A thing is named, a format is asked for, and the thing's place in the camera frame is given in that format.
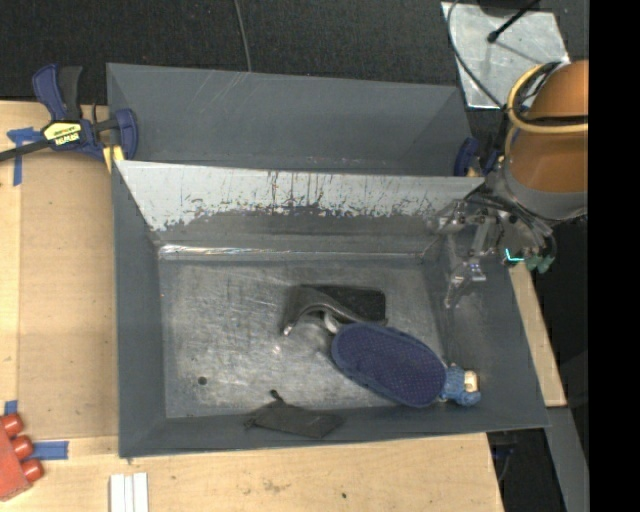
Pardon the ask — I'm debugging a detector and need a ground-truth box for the red block with round studs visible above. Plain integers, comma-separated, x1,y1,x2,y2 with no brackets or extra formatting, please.
0,411,46,502

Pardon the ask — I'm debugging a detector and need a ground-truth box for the black cloth pouch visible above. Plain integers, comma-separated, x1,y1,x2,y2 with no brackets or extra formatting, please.
243,389,347,440

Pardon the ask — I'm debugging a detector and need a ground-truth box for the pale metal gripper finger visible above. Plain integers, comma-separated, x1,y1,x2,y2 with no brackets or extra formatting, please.
421,200,472,261
443,259,489,310

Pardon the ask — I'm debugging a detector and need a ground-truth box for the grey metal bin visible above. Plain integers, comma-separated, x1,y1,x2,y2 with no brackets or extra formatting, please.
105,61,552,459

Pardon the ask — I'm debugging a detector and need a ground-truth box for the black and grey flat object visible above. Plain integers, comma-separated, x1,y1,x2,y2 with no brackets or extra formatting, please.
278,284,390,337

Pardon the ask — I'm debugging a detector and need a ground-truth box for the dark blue dotted slipper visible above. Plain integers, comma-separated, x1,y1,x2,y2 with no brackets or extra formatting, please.
329,321,449,409

